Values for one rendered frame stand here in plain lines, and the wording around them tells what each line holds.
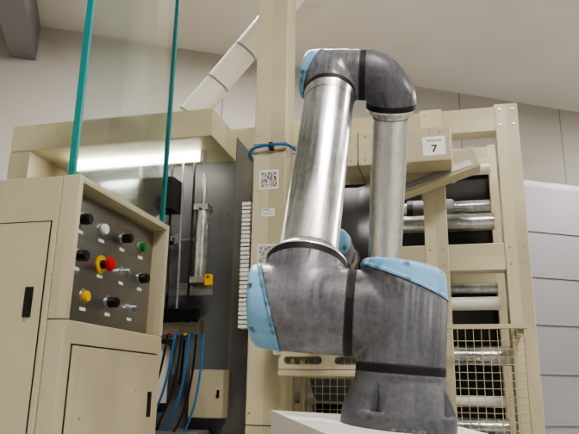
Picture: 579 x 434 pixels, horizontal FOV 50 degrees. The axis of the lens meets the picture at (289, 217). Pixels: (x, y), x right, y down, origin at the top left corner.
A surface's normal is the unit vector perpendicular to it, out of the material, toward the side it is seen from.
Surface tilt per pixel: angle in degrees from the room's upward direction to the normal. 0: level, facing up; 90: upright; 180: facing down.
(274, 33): 90
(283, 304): 94
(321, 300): 84
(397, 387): 72
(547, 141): 90
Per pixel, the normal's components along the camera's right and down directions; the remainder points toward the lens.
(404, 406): -0.07, -0.54
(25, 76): 0.29, -0.25
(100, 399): 0.97, -0.05
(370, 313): -0.15, -0.17
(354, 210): -0.20, -0.71
